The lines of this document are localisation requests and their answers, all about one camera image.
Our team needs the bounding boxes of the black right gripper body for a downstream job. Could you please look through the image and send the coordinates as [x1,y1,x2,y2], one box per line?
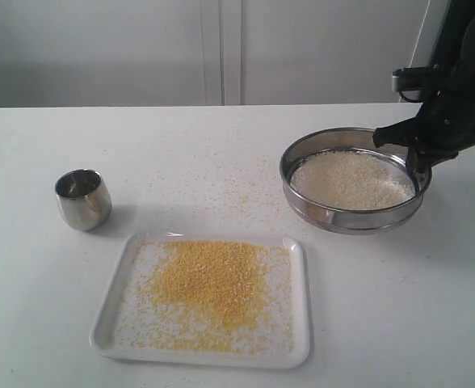
[413,18,475,162]

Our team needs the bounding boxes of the rice and millet grains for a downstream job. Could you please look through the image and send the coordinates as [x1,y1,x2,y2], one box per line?
[290,151,415,211]

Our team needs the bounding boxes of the round steel mesh sieve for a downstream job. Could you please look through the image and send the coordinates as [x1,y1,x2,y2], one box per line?
[280,127,432,234]

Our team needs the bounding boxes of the stainless steel cup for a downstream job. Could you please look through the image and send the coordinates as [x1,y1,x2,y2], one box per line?
[54,169,112,231]

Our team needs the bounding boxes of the scattered grains on table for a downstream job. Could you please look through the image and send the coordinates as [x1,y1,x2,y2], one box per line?
[141,119,288,231]

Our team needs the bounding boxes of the white plastic tray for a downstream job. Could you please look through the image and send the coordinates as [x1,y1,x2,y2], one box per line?
[90,231,311,369]

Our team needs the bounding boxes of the yellow millet grains on tray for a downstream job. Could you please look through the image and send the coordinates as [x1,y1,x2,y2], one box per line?
[113,240,295,356]

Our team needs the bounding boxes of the white cabinet doors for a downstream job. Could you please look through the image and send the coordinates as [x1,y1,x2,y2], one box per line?
[0,1,448,107]

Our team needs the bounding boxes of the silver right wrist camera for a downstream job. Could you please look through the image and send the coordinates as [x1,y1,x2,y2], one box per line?
[392,65,449,93]

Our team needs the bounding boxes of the dark grey post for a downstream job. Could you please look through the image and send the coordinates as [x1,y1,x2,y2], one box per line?
[410,0,475,86]

